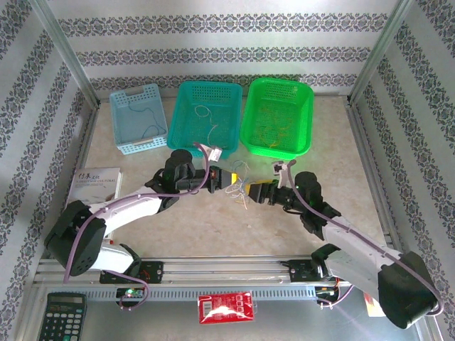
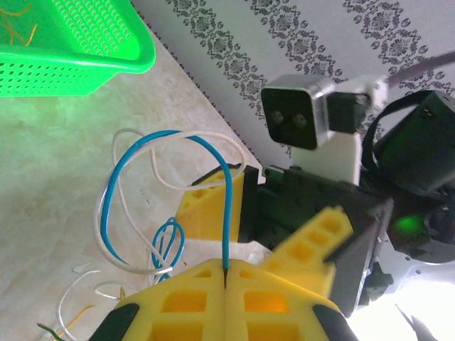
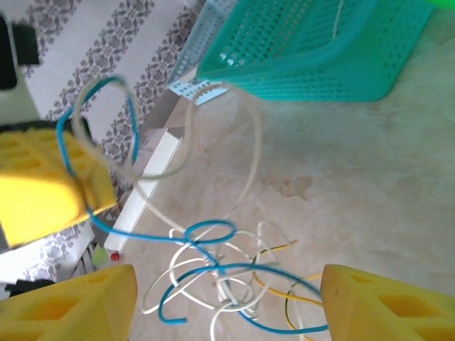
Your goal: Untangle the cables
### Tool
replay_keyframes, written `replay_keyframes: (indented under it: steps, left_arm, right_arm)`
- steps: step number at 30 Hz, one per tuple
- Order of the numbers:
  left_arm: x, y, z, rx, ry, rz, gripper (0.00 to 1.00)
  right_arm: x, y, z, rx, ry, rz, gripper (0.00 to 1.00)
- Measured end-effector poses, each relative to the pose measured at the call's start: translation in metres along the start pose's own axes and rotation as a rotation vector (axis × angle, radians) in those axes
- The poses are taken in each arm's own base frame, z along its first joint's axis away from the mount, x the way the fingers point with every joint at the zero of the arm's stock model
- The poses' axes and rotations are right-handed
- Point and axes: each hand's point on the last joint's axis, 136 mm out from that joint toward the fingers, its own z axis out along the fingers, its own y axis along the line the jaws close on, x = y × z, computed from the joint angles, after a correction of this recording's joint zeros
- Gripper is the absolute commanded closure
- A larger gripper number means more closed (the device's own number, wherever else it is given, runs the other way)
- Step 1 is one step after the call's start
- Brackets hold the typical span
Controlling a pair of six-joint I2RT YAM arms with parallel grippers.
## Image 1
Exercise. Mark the white red card package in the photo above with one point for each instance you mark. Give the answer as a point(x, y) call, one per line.
point(371, 305)

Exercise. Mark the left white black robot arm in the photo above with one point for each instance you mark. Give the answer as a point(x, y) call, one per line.
point(124, 209)

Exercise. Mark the green plastic basket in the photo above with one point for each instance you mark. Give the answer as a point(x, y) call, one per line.
point(277, 96)

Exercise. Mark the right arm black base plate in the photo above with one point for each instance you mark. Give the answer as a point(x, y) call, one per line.
point(300, 271)

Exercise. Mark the aluminium frame post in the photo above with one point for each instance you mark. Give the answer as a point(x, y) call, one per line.
point(380, 53)
point(64, 53)

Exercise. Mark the black calculator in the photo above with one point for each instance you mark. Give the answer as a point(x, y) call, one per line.
point(62, 318)

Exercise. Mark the light blue plastic basket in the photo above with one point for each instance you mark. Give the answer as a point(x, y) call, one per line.
point(136, 120)

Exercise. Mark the white paperback book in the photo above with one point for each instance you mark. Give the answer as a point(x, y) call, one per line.
point(94, 184)

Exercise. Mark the aluminium back rail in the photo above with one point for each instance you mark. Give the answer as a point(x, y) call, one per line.
point(330, 94)

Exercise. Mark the small controller board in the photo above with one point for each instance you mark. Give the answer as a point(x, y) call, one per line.
point(325, 292)
point(131, 293)

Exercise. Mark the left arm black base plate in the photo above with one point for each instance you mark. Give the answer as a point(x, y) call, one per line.
point(153, 271)

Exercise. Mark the teal plastic basket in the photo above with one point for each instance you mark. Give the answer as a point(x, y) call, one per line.
point(188, 120)

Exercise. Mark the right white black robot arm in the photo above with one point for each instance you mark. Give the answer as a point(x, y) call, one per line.
point(355, 245)

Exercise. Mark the red packet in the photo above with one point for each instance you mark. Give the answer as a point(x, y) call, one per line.
point(227, 307)

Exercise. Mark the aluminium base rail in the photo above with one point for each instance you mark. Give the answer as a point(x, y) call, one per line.
point(220, 270)

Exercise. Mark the aluminium side rail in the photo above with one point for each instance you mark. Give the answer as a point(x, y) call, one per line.
point(369, 160)

